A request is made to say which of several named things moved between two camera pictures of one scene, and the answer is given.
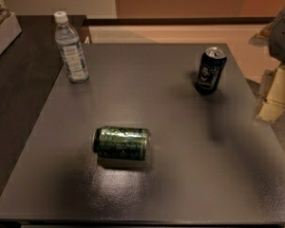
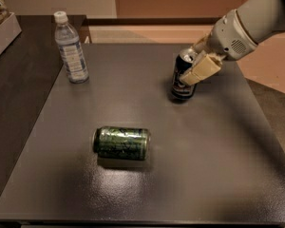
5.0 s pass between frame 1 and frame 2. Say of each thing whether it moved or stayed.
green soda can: stayed
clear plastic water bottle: stayed
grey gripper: moved
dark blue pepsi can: moved
